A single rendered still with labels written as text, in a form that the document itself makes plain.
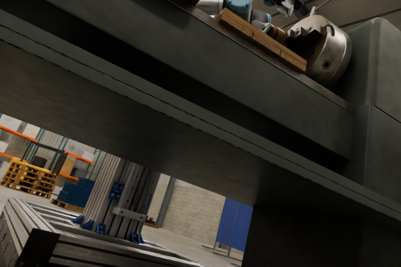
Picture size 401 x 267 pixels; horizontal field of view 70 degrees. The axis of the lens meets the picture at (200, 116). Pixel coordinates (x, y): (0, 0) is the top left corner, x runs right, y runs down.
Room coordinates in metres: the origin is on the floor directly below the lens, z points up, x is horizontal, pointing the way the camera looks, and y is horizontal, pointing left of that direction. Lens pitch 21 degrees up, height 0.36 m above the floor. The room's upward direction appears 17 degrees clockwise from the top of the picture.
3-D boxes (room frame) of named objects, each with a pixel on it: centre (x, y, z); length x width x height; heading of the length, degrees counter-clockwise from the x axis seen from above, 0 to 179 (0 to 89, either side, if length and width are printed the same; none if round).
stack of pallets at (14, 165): (9.45, 4.42, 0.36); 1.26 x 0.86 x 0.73; 141
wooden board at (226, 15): (0.82, -0.05, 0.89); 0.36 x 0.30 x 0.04; 22
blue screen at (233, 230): (7.75, -1.67, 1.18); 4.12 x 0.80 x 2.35; 1
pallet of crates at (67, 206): (7.81, 2.20, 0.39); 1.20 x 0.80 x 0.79; 138
